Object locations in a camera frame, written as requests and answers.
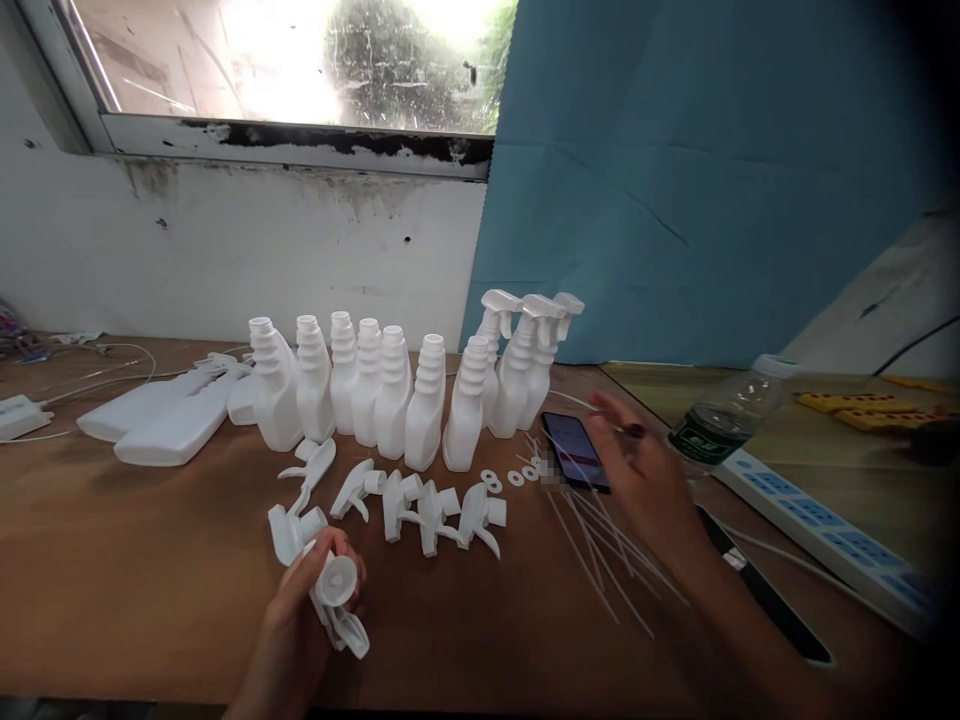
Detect person's right hand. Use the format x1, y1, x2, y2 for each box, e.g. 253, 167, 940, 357
587, 390, 704, 554

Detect person's left hand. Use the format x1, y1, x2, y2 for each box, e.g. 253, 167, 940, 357
262, 526, 370, 678

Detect white trigger sprayer head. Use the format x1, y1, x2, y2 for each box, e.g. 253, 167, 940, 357
302, 543, 371, 661

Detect thin white dip tube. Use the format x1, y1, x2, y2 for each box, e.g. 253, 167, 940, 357
551, 387, 639, 436

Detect bundle of thin white tubes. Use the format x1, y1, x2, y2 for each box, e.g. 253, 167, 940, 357
522, 431, 695, 640

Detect black smartphone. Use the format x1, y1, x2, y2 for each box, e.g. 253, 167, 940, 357
540, 410, 613, 496

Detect clear water bottle green label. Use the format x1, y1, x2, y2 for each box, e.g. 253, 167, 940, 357
665, 352, 801, 481

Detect black flat bar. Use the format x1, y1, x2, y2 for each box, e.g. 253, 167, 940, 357
693, 502, 835, 667

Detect cluster of white trigger sprayers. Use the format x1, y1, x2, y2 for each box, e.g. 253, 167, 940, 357
266, 437, 511, 568

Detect white power strip blue sockets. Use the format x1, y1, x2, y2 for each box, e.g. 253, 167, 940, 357
710, 446, 943, 625

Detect yellow blocks with red marks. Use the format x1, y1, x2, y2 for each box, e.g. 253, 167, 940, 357
794, 373, 960, 436

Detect row of open white bottles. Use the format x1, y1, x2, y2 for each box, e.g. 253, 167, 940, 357
249, 311, 494, 475

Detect beige board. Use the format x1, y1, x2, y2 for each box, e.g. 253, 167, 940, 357
776, 209, 960, 376

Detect blue sheet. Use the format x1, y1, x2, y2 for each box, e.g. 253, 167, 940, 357
467, 0, 960, 370

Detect white charger box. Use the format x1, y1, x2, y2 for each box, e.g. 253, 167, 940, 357
0, 395, 55, 442

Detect white cable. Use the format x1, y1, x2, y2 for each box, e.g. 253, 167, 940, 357
719, 522, 853, 595

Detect black cable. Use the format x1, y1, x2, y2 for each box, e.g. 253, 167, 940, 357
869, 314, 960, 378

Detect window with white frame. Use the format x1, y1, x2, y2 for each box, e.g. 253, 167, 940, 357
13, 0, 524, 183

